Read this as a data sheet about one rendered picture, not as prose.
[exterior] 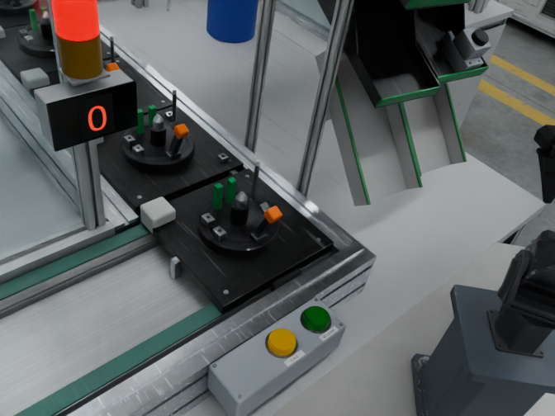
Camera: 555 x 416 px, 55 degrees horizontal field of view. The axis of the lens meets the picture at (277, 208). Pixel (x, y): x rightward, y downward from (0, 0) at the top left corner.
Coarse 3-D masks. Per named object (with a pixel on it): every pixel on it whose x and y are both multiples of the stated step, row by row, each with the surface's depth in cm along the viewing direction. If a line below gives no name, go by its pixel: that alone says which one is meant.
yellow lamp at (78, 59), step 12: (60, 48) 63; (72, 48) 63; (84, 48) 63; (96, 48) 64; (60, 60) 65; (72, 60) 64; (84, 60) 64; (96, 60) 65; (72, 72) 65; (84, 72) 65; (96, 72) 66
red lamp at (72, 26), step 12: (60, 0) 59; (72, 0) 59; (84, 0) 59; (96, 0) 61; (60, 12) 60; (72, 12) 60; (84, 12) 60; (96, 12) 62; (60, 24) 61; (72, 24) 61; (84, 24) 61; (96, 24) 63; (60, 36) 62; (72, 36) 62; (84, 36) 62; (96, 36) 64
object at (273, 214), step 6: (264, 204) 82; (264, 210) 82; (270, 210) 80; (276, 210) 81; (270, 216) 80; (276, 216) 80; (264, 222) 83; (270, 222) 81; (258, 228) 85; (264, 228) 83; (258, 234) 86
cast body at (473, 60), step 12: (444, 36) 97; (456, 36) 93; (468, 36) 92; (480, 36) 91; (444, 48) 96; (456, 48) 94; (468, 48) 92; (480, 48) 91; (456, 60) 95; (468, 60) 94; (480, 60) 95; (456, 72) 95
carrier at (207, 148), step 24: (144, 120) 111; (168, 120) 112; (192, 120) 113; (120, 144) 103; (144, 144) 101; (168, 144) 102; (192, 144) 103; (216, 144) 108; (120, 168) 98; (144, 168) 98; (168, 168) 99; (192, 168) 101; (216, 168) 102; (240, 168) 105; (120, 192) 94; (144, 192) 94; (168, 192) 95
